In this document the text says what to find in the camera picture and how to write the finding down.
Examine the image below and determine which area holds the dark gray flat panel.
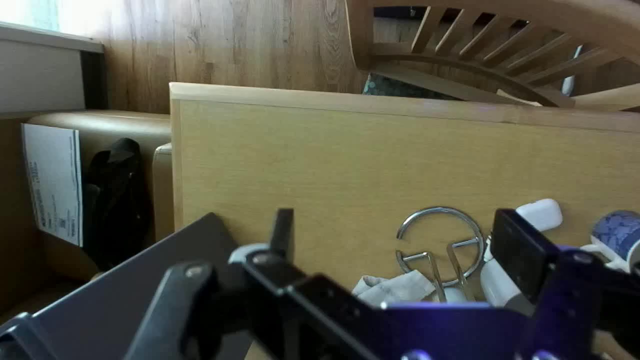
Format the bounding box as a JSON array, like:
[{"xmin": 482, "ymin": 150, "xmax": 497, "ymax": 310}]
[{"xmin": 0, "ymin": 213, "xmax": 256, "ymax": 360}]

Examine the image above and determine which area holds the tall white mug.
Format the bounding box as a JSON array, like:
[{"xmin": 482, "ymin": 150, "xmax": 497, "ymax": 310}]
[{"xmin": 516, "ymin": 196, "xmax": 567, "ymax": 232}]

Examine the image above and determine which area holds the white mug with print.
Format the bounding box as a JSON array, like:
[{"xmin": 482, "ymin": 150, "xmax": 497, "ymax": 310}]
[{"xmin": 228, "ymin": 243, "xmax": 273, "ymax": 267}]

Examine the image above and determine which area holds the crumpled white cloth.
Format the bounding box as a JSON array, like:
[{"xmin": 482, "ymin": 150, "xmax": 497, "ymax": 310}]
[{"xmin": 351, "ymin": 268, "xmax": 436, "ymax": 310}]

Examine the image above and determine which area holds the wooden slatted chair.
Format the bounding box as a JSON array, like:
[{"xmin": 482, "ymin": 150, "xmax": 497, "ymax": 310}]
[{"xmin": 347, "ymin": 0, "xmax": 640, "ymax": 115}]

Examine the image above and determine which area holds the small white mug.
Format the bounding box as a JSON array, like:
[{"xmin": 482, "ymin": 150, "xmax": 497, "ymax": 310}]
[{"xmin": 479, "ymin": 257, "xmax": 531, "ymax": 310}]

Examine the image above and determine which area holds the black bag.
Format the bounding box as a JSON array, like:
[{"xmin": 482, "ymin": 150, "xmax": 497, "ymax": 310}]
[{"xmin": 82, "ymin": 136, "xmax": 154, "ymax": 270}]

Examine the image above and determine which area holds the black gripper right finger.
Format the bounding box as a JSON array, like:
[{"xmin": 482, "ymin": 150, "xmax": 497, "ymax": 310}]
[{"xmin": 489, "ymin": 208, "xmax": 562, "ymax": 306}]

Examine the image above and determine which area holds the white printed paper sheet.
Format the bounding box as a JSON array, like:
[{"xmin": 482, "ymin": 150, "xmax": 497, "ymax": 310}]
[{"xmin": 20, "ymin": 122, "xmax": 86, "ymax": 250}]

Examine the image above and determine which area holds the metal wire holder stand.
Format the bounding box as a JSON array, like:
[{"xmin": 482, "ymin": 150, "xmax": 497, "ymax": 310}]
[{"xmin": 394, "ymin": 205, "xmax": 491, "ymax": 306}]

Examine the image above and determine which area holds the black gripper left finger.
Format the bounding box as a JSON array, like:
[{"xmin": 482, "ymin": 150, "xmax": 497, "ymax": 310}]
[{"xmin": 269, "ymin": 206, "xmax": 296, "ymax": 261}]

